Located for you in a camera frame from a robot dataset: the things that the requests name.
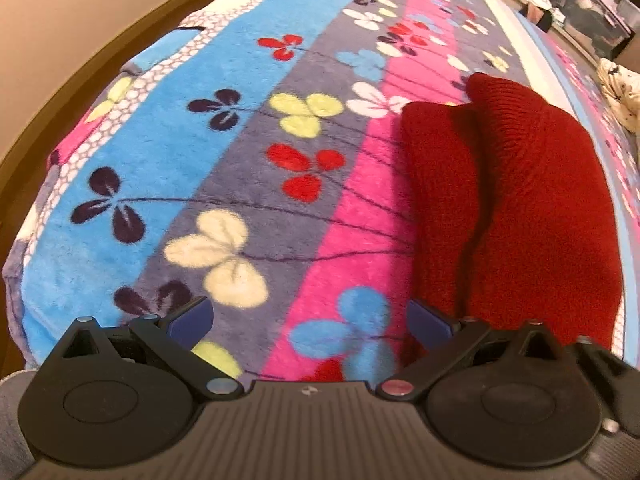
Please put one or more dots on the white patterned cloth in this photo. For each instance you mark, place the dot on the white patterned cloth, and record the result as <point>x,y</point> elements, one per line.
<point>622,92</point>

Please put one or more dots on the dark pink garment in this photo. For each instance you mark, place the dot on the dark pink garment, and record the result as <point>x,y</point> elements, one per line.
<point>539,16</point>

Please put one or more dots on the grey cloth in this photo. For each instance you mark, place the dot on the grey cloth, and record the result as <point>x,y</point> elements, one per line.
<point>12,425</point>

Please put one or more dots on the dark storage bin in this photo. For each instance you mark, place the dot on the dark storage bin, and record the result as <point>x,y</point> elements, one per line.
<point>587,15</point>

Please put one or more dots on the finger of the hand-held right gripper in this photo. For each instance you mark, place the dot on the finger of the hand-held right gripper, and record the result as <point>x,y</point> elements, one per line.
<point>617,385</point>

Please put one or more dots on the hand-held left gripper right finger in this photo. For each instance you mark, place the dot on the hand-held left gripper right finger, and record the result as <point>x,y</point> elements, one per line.
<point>426,323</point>

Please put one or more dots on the red knitted sweater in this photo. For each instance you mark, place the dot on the red knitted sweater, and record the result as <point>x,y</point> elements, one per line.
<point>530,200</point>

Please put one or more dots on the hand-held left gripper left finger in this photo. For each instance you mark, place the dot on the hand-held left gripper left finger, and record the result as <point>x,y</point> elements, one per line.
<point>191,318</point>

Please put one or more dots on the floral striped fleece blanket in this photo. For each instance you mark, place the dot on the floral striped fleece blanket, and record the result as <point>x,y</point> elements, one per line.
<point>225,160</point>

